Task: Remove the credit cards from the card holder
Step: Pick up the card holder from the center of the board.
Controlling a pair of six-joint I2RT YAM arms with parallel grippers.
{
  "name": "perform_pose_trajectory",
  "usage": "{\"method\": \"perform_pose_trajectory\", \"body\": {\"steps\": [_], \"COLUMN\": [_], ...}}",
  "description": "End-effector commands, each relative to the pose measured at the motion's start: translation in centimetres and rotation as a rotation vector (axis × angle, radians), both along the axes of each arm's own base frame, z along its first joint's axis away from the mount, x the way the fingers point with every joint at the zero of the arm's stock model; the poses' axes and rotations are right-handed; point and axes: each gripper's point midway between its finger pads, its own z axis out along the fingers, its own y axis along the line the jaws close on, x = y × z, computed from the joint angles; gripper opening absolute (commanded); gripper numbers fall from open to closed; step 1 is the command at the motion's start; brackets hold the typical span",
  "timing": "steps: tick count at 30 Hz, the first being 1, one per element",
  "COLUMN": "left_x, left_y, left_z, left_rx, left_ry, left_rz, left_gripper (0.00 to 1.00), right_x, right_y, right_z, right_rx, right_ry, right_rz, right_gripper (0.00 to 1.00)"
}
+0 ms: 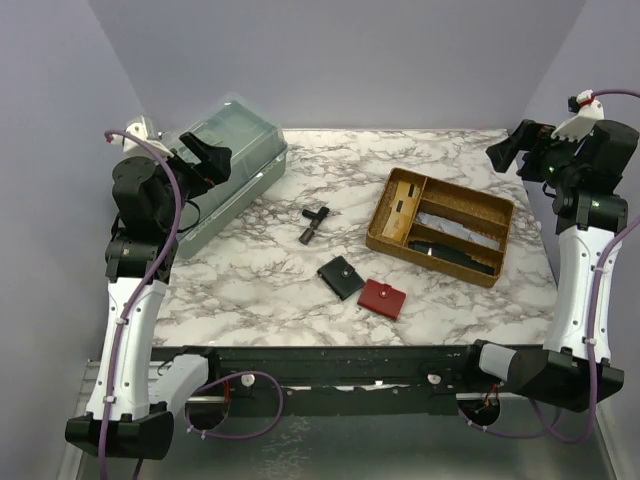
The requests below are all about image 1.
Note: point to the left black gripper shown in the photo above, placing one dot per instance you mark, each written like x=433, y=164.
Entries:
x=215, y=164

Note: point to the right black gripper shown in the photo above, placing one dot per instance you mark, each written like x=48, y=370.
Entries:
x=532, y=137

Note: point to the black leather card holder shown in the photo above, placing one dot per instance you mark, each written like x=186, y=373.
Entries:
x=341, y=277

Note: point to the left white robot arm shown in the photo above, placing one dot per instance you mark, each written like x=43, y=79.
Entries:
x=127, y=415

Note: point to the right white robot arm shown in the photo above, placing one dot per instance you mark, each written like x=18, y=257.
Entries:
x=572, y=369

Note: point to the tan card in tray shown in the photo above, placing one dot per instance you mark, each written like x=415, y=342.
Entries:
x=402, y=210

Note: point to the red leather card holder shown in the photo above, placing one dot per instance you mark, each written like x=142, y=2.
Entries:
x=382, y=299

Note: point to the green plastic storage box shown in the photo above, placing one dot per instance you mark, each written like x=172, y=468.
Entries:
x=249, y=146

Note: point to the woven bamboo organizer tray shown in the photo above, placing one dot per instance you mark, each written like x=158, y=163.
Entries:
x=480, y=212

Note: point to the black T-shaped tool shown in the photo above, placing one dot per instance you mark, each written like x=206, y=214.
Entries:
x=316, y=218

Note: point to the black pen tool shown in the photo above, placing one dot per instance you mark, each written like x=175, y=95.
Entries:
x=450, y=255

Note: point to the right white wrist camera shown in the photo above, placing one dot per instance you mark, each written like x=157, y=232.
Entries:
x=587, y=110

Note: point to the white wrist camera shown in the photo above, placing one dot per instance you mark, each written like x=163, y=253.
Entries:
x=587, y=110
x=143, y=128

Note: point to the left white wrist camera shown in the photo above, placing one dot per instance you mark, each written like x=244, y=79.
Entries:
x=143, y=128

